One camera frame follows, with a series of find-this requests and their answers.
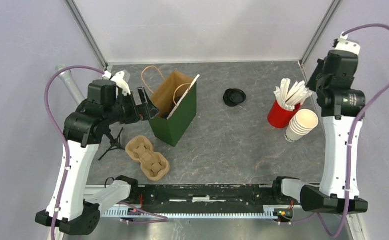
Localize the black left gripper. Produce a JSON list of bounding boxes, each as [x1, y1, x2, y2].
[[105, 85, 160, 125]]

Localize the green paper bag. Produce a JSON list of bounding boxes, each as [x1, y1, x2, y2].
[[141, 66, 197, 147]]

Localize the white straw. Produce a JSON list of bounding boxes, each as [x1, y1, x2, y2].
[[166, 74, 200, 120]]

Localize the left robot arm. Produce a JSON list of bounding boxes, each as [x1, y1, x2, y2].
[[35, 80, 159, 236]]

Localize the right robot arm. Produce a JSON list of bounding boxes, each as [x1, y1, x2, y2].
[[271, 50, 369, 215]]

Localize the brown cardboard cup carrier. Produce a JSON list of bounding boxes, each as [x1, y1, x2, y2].
[[125, 135, 170, 182]]

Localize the stack of white paper cups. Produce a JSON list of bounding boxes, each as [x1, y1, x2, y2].
[[284, 109, 319, 143]]

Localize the red plastic cup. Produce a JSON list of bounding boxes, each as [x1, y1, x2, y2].
[[267, 100, 302, 129]]

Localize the stack of black lids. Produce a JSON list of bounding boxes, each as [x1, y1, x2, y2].
[[223, 88, 247, 107]]

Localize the silver microphone on stand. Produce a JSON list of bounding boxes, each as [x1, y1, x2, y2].
[[56, 64, 123, 153]]

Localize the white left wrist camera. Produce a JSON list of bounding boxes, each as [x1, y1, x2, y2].
[[102, 70, 132, 96]]

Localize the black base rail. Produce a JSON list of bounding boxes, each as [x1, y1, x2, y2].
[[124, 184, 298, 214]]

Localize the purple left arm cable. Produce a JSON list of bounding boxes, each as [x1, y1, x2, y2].
[[44, 65, 169, 240]]

